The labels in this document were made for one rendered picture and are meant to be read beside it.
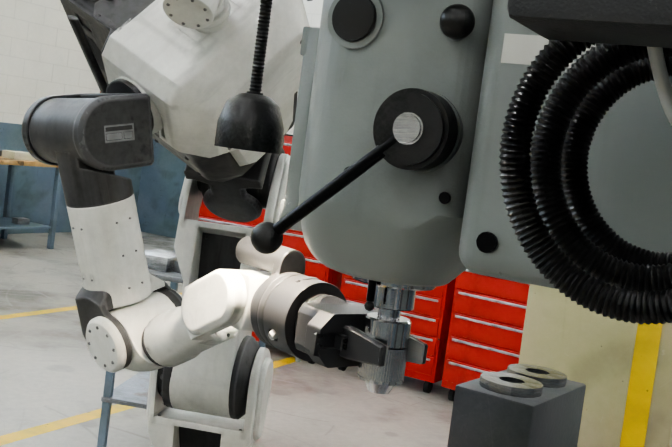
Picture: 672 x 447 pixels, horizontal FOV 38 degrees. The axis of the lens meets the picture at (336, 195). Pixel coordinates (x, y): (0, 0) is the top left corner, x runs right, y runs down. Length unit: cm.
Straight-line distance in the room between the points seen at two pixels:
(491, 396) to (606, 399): 134
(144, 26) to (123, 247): 30
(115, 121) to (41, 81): 995
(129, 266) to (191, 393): 40
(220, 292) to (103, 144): 27
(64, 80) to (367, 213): 1065
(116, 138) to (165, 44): 15
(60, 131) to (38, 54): 988
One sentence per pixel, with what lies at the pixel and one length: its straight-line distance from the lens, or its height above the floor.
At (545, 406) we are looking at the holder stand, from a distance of 141.
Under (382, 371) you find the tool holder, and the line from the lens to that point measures 97.
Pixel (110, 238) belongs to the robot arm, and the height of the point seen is 127.
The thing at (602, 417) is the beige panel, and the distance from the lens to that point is 272.
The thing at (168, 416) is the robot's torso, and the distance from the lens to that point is 173.
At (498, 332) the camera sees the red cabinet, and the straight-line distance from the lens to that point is 570.
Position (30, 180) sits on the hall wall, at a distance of 1124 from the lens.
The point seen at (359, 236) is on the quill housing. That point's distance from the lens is 90.
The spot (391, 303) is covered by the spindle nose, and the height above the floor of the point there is 129.
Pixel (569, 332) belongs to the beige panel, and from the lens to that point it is 271.
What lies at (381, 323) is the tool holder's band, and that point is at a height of 127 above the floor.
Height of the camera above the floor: 143
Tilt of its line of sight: 3 degrees down
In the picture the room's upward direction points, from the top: 7 degrees clockwise
